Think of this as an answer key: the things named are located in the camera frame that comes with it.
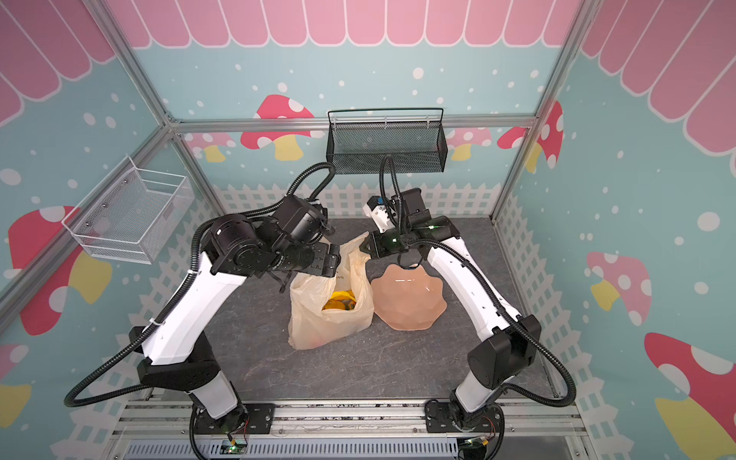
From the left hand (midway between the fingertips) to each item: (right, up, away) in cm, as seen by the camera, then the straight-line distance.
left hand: (320, 263), depth 64 cm
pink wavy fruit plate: (+23, -14, +31) cm, 41 cm away
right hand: (+9, +4, +10) cm, 14 cm away
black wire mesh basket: (+7, +39, +31) cm, 50 cm away
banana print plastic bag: (-5, -17, +10) cm, 20 cm away
